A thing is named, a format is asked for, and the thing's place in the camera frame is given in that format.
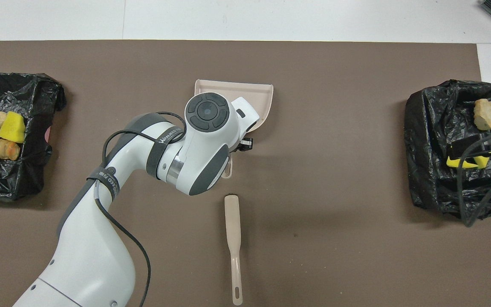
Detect striped croissant bread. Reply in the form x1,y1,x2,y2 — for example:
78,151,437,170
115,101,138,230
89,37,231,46
473,98,491,131

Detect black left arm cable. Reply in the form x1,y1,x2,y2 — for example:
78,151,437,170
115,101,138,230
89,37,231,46
93,111,187,307

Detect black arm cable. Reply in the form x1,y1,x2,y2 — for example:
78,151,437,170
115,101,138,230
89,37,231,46
456,131,491,227
93,111,187,307

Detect black bag lined bin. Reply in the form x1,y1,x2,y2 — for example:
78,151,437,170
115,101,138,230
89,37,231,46
0,70,67,202
404,79,491,220

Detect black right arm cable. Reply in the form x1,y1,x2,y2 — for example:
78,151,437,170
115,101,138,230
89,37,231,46
456,131,491,227

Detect brown table mat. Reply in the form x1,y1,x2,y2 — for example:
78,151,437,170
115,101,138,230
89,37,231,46
0,40,491,307

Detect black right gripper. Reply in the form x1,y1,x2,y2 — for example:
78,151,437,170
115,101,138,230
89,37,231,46
448,136,491,160

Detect orange striped croissant piece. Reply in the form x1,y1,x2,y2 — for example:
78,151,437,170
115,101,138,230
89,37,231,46
0,137,20,161

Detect beige hand brush black bristles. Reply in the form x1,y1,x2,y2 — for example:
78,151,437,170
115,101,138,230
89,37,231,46
224,194,244,306

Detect beige plastic dustpan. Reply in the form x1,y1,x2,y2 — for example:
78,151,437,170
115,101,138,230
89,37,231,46
194,79,274,179

